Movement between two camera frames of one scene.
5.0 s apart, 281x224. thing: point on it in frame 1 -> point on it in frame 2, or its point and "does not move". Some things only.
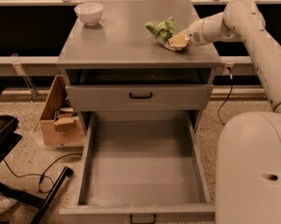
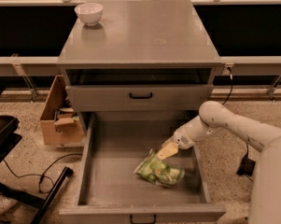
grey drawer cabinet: (118, 65) does not move
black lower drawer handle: (142, 222) does not move
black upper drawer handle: (141, 97) does not move
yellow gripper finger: (178, 40) -> (168, 150)
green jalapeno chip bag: (163, 30) -> (159, 171)
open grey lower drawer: (140, 167) does not move
